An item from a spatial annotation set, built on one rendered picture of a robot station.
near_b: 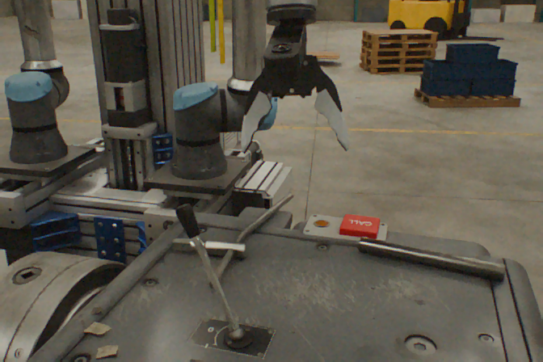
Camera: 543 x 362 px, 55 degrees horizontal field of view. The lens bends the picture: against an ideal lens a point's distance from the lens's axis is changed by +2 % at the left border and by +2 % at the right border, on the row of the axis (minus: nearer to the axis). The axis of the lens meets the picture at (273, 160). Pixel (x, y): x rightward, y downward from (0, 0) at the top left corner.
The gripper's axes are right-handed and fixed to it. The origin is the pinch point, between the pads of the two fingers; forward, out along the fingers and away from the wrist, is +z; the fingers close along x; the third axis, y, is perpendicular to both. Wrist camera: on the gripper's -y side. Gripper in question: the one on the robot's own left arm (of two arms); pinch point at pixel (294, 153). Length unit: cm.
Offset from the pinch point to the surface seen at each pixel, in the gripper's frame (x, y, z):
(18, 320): 36.9, -10.3, 20.4
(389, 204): -48, 327, 72
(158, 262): 20.3, -2.0, 15.3
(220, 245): 11.4, 0.0, 13.3
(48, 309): 33.3, -9.3, 19.4
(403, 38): -136, 904, -122
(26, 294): 37.5, -7.2, 18.0
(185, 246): 16.9, 0.4, 13.5
